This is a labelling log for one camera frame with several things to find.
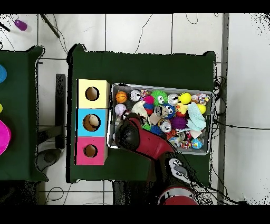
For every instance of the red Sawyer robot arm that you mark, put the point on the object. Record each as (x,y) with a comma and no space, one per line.
(147,143)

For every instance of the shallow metal mesh bin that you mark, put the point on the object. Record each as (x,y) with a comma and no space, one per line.
(122,87)

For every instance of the wooden box with three holes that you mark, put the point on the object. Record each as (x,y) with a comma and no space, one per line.
(101,101)

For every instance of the white toy baseball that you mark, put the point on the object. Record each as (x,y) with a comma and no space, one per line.
(120,109)

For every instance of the large green fuzzy eyed ball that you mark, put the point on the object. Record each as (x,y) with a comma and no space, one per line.
(146,126)

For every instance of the orange toy basketball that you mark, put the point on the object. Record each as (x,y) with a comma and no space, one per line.
(121,96)

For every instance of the small green fuzzy eyed ball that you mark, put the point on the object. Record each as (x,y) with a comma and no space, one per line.
(158,97)

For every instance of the blue fuzzy eyed ball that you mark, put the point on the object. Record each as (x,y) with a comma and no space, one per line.
(172,111)

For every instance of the purple spiky ball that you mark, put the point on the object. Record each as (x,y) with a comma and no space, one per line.
(178,123)

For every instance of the dark green tablecloth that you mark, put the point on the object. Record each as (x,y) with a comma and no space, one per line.
(19,105)
(147,67)

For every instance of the yellow smiley ball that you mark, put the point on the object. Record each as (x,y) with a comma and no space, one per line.
(185,98)

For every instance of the light blue cloth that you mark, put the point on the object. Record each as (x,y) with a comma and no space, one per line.
(196,118)

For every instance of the black rod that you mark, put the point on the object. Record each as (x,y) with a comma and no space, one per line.
(5,27)
(50,26)

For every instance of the pink plastic object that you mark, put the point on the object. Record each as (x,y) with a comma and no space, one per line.
(4,137)

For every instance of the blue plastic object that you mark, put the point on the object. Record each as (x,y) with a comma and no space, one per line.
(2,74)

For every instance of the purple bottle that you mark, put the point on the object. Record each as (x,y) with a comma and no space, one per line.
(20,25)

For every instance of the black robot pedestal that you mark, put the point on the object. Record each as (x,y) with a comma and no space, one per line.
(126,192)

